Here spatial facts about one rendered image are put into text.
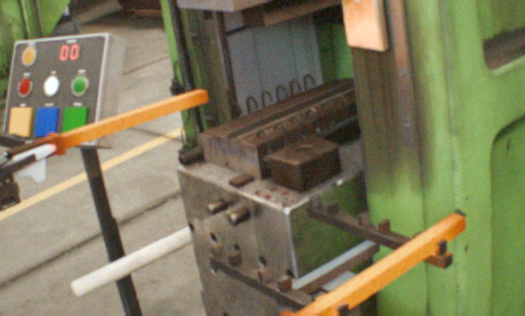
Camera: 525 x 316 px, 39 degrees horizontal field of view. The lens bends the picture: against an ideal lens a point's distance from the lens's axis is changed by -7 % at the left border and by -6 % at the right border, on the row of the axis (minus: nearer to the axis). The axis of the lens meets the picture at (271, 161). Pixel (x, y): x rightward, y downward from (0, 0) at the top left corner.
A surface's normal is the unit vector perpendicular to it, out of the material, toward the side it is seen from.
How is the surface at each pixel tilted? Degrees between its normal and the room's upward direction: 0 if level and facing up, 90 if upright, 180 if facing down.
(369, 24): 90
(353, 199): 90
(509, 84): 90
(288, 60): 90
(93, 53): 60
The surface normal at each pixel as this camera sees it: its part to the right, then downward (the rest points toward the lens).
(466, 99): 0.64, 0.19
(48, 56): -0.43, -0.11
